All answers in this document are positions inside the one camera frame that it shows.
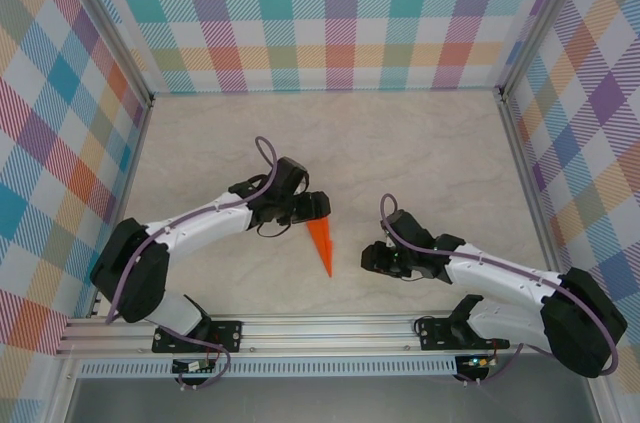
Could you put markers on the orange paper sheet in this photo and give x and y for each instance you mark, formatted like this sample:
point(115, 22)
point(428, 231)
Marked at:
point(322, 243)

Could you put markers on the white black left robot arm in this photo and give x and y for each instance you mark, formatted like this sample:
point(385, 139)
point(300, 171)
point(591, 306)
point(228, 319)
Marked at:
point(145, 288)

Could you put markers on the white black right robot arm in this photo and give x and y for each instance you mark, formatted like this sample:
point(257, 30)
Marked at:
point(575, 338)

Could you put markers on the grey metal sheet panel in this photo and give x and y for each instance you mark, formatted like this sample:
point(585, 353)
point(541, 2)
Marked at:
point(325, 400)

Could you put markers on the small controller board green light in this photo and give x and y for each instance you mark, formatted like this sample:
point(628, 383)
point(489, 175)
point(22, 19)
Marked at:
point(477, 362)

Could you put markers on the small black controller board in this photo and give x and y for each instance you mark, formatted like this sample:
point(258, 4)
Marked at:
point(192, 366)

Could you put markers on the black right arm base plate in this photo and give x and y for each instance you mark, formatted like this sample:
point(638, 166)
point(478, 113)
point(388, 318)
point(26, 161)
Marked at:
point(430, 335)

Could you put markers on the aluminium extrusion mounting rail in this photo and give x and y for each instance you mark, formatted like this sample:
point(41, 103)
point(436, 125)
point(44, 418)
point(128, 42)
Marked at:
point(325, 330)

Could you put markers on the aluminium side rail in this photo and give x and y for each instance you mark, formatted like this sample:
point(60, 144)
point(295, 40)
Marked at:
point(530, 193)
point(134, 163)

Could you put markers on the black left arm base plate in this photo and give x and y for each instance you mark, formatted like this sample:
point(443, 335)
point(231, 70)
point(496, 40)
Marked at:
point(227, 335)

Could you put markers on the aluminium frame post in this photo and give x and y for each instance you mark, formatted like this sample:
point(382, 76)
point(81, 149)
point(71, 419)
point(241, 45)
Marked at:
point(542, 18)
point(109, 25)

